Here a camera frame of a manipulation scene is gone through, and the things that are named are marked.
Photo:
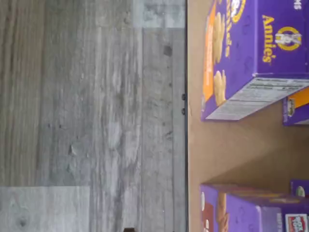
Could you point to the black metal shelf rack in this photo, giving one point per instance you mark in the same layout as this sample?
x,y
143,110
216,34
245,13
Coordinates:
x,y
186,145

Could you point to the brown shelf board under purple boxes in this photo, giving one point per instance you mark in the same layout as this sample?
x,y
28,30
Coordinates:
x,y
241,149

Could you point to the purple box orange patch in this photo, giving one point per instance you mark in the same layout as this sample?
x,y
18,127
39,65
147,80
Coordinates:
x,y
297,113
241,48

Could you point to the purple box brown patch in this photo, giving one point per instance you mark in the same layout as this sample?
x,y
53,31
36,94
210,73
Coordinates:
x,y
299,187
241,215

